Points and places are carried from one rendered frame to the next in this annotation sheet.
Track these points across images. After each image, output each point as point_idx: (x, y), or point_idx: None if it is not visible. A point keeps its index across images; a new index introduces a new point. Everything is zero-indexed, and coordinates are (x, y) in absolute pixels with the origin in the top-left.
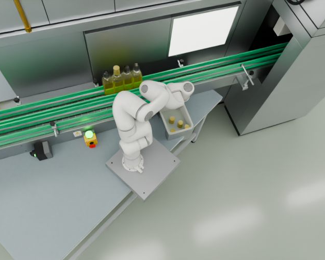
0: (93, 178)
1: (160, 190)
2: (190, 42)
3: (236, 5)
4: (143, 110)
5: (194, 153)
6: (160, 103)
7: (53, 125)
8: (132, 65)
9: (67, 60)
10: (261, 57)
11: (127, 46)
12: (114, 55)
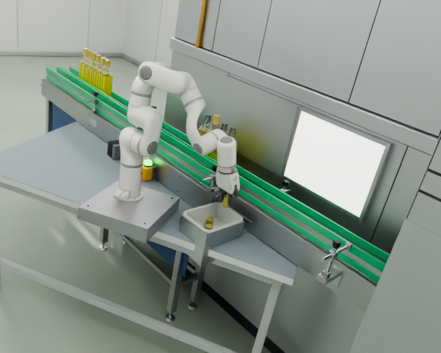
0: (98, 183)
1: None
2: (312, 170)
3: (381, 141)
4: (146, 61)
5: None
6: (164, 75)
7: None
8: (246, 155)
9: (206, 104)
10: None
11: (250, 118)
12: (236, 124)
